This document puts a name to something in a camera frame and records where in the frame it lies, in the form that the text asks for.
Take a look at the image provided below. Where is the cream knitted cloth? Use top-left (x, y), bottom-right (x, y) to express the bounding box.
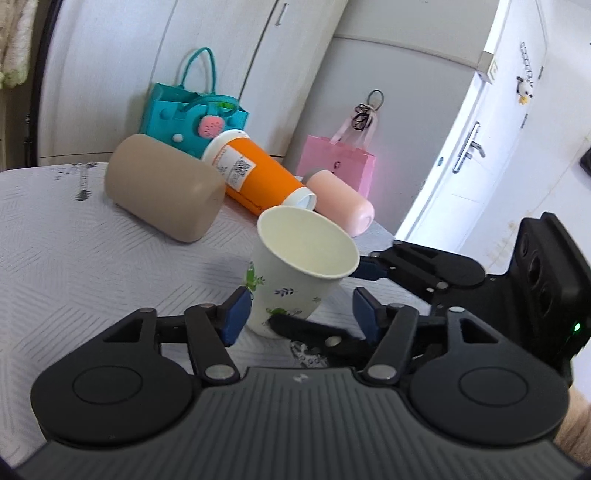
top-left (0, 0), bottom-right (40, 91)

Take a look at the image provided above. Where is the silver door handle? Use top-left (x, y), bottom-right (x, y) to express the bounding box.
top-left (452, 122), bottom-right (487, 175)

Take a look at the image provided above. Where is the white wall hook rack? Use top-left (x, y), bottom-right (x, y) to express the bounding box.
top-left (519, 42), bottom-right (533, 83)

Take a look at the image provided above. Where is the pink cup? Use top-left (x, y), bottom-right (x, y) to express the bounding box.
top-left (304, 169), bottom-right (376, 237)

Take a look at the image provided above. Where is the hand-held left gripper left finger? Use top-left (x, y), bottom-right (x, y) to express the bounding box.
top-left (102, 285), bottom-right (253, 387)

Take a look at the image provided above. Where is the white door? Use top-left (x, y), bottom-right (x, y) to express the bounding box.
top-left (396, 0), bottom-right (551, 241)

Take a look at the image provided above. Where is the person's right forearm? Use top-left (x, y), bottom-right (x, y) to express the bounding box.
top-left (551, 382), bottom-right (591, 463)

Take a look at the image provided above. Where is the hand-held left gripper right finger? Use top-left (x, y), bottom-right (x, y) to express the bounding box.
top-left (352, 285), bottom-right (502, 387)

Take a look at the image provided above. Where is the dark vertical post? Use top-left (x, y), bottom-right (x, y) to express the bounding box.
top-left (20, 0), bottom-right (54, 168)

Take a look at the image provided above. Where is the panda keychain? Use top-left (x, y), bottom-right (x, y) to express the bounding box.
top-left (516, 76), bottom-right (536, 106)

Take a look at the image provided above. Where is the pink gift bag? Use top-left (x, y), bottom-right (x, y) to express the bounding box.
top-left (295, 114), bottom-right (377, 197)

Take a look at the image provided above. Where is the beige cup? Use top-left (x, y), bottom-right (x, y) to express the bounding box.
top-left (104, 133), bottom-right (226, 244)

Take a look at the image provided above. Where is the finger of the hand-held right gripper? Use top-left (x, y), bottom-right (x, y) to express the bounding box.
top-left (358, 239), bottom-right (487, 293)
top-left (269, 313), bottom-right (377, 366)

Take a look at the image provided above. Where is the white patterned tablecloth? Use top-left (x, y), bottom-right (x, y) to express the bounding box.
top-left (0, 161), bottom-right (431, 468)

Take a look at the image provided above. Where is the white wardrobe cabinet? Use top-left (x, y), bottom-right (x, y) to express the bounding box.
top-left (37, 0), bottom-right (502, 222)

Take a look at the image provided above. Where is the white floral paper cup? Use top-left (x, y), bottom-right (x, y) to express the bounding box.
top-left (243, 206), bottom-right (361, 340)

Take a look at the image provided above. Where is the pink round bag charm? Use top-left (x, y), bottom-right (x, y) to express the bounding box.
top-left (196, 114), bottom-right (225, 139)

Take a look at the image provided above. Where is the beige wall box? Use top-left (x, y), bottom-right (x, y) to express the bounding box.
top-left (477, 50), bottom-right (500, 85)

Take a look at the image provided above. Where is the orange bottle with white cap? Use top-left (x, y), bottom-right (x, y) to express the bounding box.
top-left (202, 129), bottom-right (318, 217)

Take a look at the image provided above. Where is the teal tote bag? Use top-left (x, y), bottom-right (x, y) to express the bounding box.
top-left (140, 47), bottom-right (250, 158)

